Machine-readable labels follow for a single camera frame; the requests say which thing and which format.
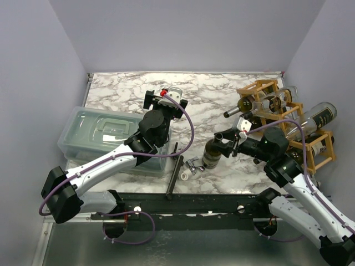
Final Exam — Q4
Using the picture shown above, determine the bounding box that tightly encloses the square clear liquor bottle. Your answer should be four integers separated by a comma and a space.
244, 86, 298, 117

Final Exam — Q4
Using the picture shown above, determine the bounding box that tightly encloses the green bottle white label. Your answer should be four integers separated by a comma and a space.
287, 134, 336, 164

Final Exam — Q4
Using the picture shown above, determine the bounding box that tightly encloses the tall clear glass bottle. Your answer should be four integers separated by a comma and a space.
285, 102, 337, 141

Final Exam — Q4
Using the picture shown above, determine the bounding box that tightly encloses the green bottle rack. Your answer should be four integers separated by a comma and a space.
249, 117, 266, 131

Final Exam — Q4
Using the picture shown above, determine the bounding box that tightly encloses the green bottle silver neck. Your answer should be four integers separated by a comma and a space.
223, 95, 255, 118

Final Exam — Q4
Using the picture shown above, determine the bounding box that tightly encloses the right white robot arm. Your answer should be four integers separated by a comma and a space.
215, 126, 354, 265

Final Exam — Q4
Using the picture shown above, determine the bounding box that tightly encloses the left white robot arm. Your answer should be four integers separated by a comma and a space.
39, 87, 188, 224

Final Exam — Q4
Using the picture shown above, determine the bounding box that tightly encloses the wooden wine rack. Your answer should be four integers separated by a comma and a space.
237, 80, 336, 174

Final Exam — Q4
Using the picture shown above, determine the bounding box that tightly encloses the chrome faucet tap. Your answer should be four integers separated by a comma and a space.
180, 156, 205, 181

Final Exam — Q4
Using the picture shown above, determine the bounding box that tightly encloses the black metal rod tool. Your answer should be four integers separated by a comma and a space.
165, 155, 184, 201

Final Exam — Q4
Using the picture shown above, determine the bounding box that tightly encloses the clear plastic storage box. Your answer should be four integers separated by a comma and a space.
57, 106, 173, 178

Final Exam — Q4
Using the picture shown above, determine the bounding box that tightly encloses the black mounting base bar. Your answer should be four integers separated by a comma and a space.
91, 188, 280, 231

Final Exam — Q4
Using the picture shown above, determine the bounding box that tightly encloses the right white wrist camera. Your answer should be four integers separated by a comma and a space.
232, 116, 252, 139

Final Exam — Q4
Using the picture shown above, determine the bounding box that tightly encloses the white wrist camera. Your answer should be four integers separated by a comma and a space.
232, 116, 252, 139
158, 87, 182, 107

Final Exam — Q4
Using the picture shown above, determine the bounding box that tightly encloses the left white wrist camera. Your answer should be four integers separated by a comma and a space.
158, 87, 182, 107

